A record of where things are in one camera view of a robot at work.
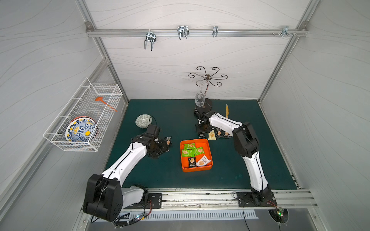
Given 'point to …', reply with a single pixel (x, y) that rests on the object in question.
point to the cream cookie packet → (211, 135)
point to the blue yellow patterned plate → (82, 129)
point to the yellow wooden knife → (227, 110)
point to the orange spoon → (100, 98)
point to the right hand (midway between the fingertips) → (200, 130)
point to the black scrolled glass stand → (206, 106)
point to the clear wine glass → (200, 97)
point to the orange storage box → (196, 155)
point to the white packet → (203, 161)
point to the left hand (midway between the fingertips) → (166, 150)
